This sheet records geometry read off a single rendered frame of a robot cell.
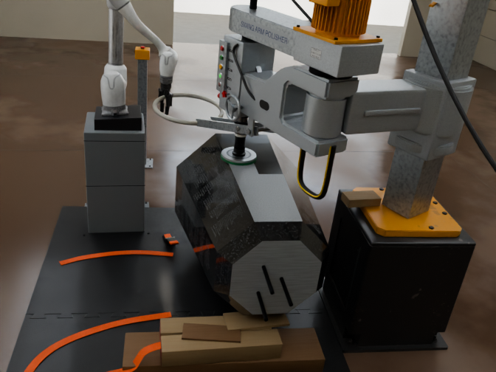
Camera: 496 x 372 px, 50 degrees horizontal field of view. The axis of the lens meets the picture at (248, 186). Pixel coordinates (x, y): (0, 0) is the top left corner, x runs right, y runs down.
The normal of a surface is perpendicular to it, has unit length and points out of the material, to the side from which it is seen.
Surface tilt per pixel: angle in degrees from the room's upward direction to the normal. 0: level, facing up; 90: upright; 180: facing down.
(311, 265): 90
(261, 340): 0
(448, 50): 90
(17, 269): 0
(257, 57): 90
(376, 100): 90
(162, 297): 0
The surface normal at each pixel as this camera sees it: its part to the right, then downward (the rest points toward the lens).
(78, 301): 0.10, -0.88
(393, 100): 0.38, 0.46
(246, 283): 0.18, 0.47
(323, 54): -0.83, 0.18
